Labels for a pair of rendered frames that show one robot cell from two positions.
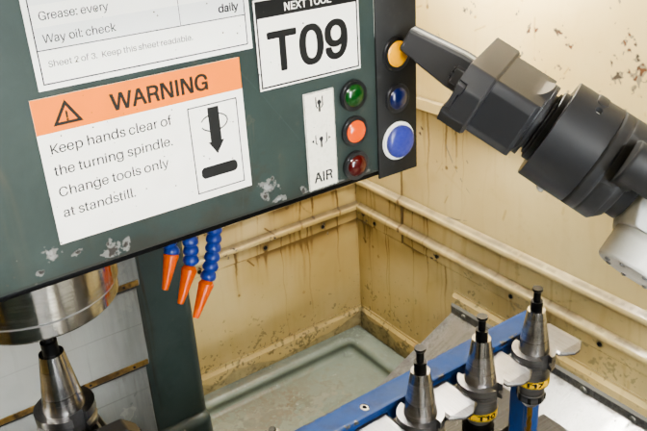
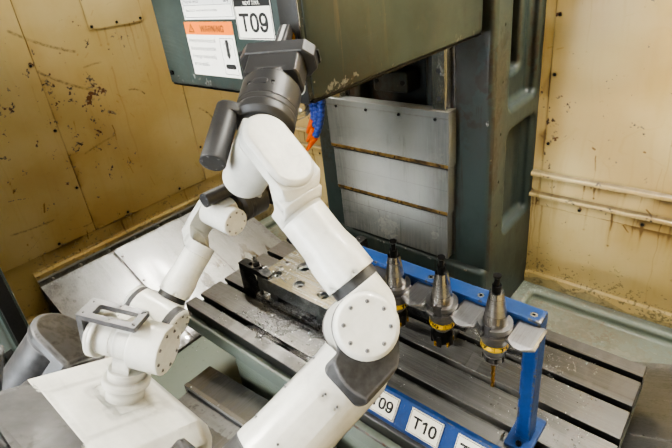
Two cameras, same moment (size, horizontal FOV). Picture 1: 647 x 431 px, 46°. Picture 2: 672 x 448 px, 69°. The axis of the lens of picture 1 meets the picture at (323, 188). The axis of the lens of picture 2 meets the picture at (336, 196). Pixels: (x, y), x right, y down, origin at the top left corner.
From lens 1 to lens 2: 1.03 m
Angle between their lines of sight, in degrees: 69
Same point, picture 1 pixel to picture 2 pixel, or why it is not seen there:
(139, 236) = (213, 81)
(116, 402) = (429, 224)
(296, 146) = not seen: hidden behind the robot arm
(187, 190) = (223, 70)
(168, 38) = (210, 8)
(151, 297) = (465, 184)
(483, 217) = not seen: outside the picture
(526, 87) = (259, 63)
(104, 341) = (428, 189)
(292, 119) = not seen: hidden behind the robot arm
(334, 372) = (657, 352)
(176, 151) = (218, 53)
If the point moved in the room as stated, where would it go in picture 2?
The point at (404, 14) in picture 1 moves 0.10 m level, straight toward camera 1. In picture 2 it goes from (292, 17) to (230, 25)
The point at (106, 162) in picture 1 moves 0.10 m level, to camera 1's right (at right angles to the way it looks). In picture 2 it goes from (201, 49) to (203, 57)
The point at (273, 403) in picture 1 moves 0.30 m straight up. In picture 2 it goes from (590, 329) to (602, 258)
